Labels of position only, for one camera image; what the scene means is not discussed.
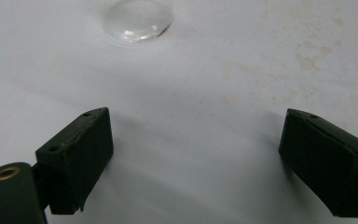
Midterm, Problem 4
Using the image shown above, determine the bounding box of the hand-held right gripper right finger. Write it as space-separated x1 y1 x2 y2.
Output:
278 108 358 217

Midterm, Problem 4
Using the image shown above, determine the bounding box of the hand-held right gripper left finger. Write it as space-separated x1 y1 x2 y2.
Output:
32 106 115 215

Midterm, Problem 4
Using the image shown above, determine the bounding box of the clear round dish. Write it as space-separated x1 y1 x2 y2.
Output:
101 0 174 45

